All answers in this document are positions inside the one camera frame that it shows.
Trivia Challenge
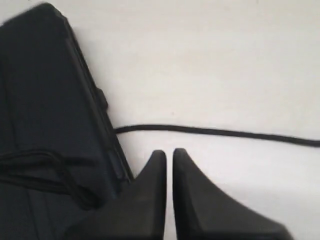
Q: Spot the black braided rope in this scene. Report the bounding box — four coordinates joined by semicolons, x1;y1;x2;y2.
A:
0;124;320;211

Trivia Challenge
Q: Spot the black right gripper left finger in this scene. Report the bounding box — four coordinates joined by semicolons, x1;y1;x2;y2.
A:
67;150;167;240

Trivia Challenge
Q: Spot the black plastic carrying case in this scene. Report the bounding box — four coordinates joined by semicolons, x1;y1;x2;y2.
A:
0;3;132;240

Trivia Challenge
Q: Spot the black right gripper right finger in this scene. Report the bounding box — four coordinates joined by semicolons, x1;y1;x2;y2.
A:
172;148;293;240

